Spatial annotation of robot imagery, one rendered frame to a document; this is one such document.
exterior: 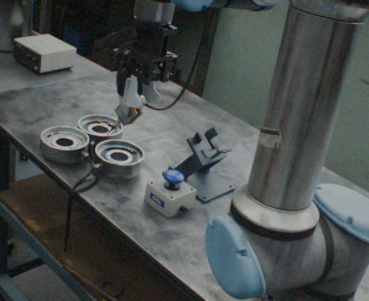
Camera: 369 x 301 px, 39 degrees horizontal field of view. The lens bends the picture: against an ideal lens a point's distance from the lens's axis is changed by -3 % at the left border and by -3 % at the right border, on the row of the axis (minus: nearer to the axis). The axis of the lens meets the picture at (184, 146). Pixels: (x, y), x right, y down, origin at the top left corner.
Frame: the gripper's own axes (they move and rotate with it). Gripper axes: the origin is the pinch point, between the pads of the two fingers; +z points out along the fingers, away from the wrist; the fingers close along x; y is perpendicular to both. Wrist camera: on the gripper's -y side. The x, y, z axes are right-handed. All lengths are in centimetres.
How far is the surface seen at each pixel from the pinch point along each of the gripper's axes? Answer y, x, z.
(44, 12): -200, 109, 46
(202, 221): 24.8, -0.7, 13.2
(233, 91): -84, 159, 60
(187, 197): 20.7, -1.4, 9.7
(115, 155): -0.4, -2.0, 11.2
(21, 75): -75, 19, 25
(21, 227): -20.5, -12.5, 40.4
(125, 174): 6.3, -4.8, 11.4
